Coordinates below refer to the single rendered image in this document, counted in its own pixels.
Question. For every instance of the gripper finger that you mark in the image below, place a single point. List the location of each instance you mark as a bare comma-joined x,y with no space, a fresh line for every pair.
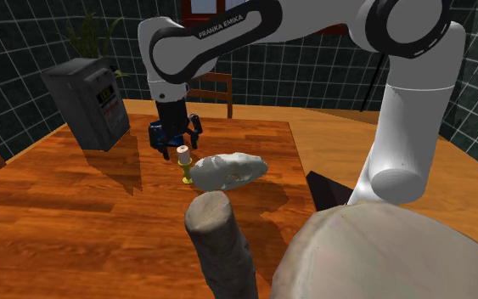
165,150
195,129

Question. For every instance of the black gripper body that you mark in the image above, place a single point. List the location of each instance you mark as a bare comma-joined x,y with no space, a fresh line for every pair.
173,116

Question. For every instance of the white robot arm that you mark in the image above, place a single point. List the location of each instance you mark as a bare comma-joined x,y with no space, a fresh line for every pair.
412,132

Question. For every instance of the blue container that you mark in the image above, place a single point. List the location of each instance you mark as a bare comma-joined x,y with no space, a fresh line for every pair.
154,133

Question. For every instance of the white candle on yellow holder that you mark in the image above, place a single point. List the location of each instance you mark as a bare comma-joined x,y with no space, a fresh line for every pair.
185,159

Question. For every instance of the dark grey box appliance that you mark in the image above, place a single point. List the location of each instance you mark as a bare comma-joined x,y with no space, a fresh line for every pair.
87,105

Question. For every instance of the grey stone cylinder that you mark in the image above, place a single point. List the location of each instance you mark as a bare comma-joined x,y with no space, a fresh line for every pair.
222,244

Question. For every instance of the green potted plant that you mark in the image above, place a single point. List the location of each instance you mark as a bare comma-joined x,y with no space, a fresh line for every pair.
87,39

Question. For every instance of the brown wooden table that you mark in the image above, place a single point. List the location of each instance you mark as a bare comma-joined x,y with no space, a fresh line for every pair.
56,232

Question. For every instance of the dark robot stand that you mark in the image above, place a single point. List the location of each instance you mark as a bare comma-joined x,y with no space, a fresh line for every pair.
327,192

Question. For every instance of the large beige round lump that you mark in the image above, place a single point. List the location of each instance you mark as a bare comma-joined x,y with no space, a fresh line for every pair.
387,256

